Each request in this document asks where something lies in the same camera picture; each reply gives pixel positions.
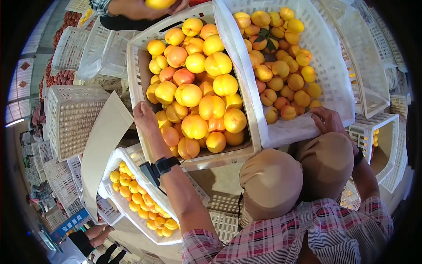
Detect stack of distant white crates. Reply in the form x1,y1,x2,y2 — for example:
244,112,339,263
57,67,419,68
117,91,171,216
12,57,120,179
20,140,87,230

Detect person's body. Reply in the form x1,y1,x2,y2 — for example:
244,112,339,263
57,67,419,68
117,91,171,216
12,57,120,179
181,196,395,264

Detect flat white crates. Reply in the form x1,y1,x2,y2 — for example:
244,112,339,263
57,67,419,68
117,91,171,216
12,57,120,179
207,193,243,244

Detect upturned empty white crate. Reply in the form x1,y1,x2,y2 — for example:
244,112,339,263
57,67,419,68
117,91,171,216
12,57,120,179
45,85,111,162

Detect person's right fingers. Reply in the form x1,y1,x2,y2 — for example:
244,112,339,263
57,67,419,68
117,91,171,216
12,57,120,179
310,106,332,133

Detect pile of small orange peaches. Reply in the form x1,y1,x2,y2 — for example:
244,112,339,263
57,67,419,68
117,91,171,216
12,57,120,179
233,7,322,125

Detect person's right hand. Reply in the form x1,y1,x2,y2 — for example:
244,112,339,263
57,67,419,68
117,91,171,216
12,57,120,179
310,106,351,135

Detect white crate with brown lining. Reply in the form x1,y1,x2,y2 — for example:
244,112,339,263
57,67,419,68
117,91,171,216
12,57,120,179
346,112,409,194

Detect single yellow peach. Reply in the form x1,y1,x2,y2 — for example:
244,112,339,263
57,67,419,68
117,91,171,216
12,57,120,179
144,0,177,10

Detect pile of red peaches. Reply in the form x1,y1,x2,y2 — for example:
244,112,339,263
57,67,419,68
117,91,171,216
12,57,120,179
39,11,84,99

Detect blue sign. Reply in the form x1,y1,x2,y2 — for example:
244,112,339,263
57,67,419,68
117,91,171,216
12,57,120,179
49,207,90,242

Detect white fabric liner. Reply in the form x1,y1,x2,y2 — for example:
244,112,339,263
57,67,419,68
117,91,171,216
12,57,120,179
213,0,357,150

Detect person's legs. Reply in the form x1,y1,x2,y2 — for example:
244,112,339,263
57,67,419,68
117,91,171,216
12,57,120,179
238,132,356,229

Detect stack of tall white crates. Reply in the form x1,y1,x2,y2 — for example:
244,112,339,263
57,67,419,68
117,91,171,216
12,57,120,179
311,0,409,120

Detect green leaves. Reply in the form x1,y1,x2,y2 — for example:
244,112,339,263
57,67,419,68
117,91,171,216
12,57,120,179
253,28,278,54

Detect low white crate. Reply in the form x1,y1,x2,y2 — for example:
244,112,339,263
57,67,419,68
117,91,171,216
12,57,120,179
98,144,211,246

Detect person's left hand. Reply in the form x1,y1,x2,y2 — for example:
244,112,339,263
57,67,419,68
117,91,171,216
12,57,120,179
133,101,163,139

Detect person's left fingers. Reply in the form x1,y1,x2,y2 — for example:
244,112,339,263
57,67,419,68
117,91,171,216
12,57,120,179
133,101,155,117

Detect heap of small yellow peaches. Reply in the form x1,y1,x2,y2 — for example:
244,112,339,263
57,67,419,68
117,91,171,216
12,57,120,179
109,161,179,238

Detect white crate with cardboard liner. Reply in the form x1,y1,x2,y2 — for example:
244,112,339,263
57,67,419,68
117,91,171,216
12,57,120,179
127,3,262,173

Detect white crate with plastic bag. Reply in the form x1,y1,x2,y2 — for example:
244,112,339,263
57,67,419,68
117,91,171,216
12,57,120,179
76,16,142,82

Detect grey cardboard sheet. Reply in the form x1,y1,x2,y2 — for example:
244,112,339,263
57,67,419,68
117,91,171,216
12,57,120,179
80,90,135,222

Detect pile of large yellow peaches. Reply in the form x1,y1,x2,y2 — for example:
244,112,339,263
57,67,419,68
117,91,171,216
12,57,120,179
146,17,248,160

